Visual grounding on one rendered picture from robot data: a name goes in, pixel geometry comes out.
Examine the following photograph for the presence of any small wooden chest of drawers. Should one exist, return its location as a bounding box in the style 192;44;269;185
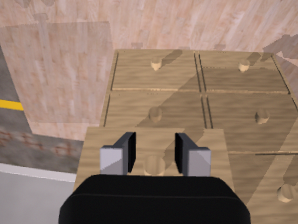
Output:
99;49;298;160

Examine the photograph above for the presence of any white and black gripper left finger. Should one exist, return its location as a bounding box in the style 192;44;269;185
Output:
100;132;136;175

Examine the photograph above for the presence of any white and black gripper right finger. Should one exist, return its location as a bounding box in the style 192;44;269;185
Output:
174;133;211;176

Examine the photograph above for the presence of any light wooden drawer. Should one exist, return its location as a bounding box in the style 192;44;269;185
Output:
199;52;288;94
112;51;199;92
229;159;298;224
105;94;205;129
73;127;235;192
207;95;298;155

